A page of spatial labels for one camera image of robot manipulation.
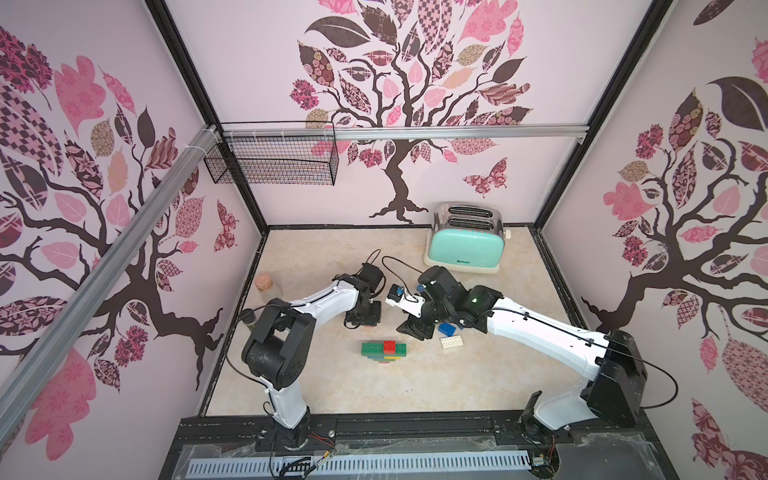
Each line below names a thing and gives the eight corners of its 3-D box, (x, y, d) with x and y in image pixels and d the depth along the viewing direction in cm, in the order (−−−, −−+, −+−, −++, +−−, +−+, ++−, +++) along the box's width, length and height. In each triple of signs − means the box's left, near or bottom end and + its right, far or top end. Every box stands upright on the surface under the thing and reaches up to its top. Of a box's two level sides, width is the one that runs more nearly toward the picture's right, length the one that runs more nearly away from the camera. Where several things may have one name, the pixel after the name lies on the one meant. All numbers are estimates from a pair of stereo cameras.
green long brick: (363, 363, 86) (360, 352, 80) (363, 354, 88) (361, 343, 82) (384, 363, 86) (383, 352, 80) (384, 354, 88) (383, 343, 82)
